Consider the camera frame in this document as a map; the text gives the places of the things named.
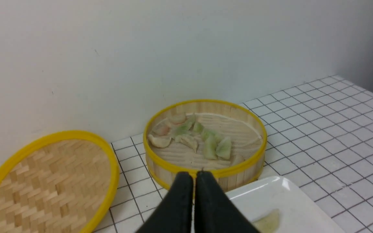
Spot pink dumpling left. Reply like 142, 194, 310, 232
152, 124, 171, 136

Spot green dumpling back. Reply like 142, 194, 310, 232
169, 122, 193, 139

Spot green dumpling front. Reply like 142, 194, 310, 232
216, 137, 232, 160

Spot white dumpling left edge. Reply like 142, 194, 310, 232
147, 134, 172, 148

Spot green dumpling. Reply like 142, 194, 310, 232
203, 134, 218, 160
216, 137, 232, 160
201, 128, 224, 143
169, 122, 193, 139

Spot pink dumpling back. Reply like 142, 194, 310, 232
168, 113, 187, 125

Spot green dumpling right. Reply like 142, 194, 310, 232
201, 128, 224, 143

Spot white dumpling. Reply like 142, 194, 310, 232
253, 208, 281, 233

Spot white square ceramic plate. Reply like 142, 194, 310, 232
224, 176, 344, 233

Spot woven bamboo steamer lid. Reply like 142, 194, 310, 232
0, 131, 119, 233

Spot pink dumpling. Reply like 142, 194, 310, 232
168, 113, 187, 125
152, 124, 171, 136

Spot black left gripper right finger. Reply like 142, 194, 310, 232
194, 171, 259, 233

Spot green dumpling middle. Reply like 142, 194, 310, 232
203, 134, 218, 160

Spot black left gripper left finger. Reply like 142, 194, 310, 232
136, 172, 194, 233

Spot bamboo steamer basket yellow rim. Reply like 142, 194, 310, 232
143, 99, 267, 192

